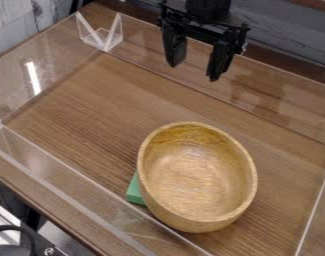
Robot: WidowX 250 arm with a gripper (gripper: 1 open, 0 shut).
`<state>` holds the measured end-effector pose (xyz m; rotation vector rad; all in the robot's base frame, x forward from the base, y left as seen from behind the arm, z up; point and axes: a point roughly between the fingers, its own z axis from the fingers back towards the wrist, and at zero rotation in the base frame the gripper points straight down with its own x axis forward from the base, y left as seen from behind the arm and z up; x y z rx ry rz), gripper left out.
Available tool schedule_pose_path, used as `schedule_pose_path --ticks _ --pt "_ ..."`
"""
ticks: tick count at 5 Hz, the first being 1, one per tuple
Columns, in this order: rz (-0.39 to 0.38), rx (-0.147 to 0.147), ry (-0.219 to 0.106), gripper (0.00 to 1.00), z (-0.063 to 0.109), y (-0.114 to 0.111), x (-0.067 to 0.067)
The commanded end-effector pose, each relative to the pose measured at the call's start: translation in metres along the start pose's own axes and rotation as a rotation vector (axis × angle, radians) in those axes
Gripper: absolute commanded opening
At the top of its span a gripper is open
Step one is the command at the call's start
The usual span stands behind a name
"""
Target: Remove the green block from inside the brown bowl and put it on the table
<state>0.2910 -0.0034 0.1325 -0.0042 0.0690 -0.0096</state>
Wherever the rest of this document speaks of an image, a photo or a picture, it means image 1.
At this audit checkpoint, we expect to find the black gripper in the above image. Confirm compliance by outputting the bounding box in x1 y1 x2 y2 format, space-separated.
159 0 250 82

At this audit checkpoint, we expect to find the brown wooden oval bowl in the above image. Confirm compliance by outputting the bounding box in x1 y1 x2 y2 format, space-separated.
137 121 258 233

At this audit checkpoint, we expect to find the green block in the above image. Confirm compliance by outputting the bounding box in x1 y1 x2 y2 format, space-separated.
126 174 145 206

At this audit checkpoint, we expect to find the clear acrylic corner bracket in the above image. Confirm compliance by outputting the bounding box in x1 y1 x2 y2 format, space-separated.
75 12 123 52

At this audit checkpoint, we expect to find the clear acrylic tray wall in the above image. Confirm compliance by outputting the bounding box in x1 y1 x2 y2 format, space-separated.
0 5 325 256

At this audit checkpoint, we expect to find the black cable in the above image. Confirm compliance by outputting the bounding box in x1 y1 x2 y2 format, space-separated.
0 224 38 256

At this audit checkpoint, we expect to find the black metal bracket with bolt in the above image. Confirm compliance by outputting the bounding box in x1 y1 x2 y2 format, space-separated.
20 223 67 256

